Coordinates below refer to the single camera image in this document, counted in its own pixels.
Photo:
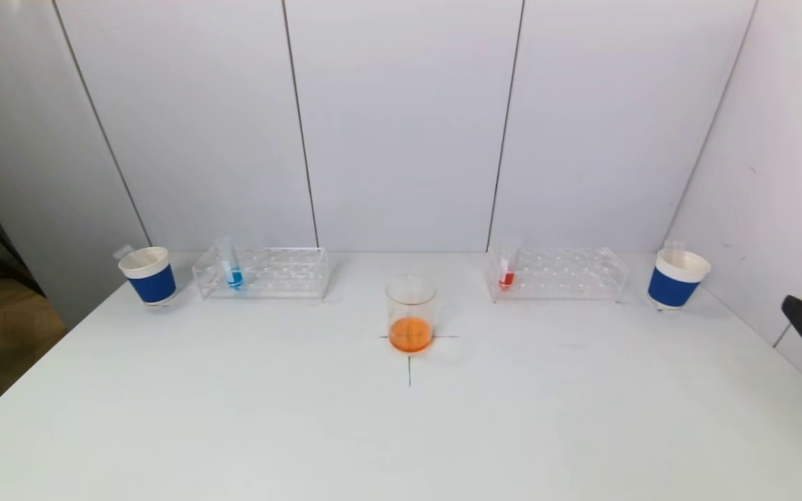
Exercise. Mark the blue and white paper cup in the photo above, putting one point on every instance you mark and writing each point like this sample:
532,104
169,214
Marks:
152,282
672,289

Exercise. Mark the test tube with blue liquid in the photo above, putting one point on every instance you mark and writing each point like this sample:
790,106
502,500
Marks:
234,277

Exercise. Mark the test tube with red liquid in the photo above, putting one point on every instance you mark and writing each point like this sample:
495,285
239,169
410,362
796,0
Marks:
507,280

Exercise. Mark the clear acrylic test tube rack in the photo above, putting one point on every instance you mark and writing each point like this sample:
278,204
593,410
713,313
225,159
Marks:
561,275
276,278

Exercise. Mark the clear glass beaker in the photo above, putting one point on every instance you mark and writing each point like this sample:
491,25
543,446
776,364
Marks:
411,334

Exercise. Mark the test tube with yellow liquid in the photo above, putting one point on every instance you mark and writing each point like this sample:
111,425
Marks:
674,246

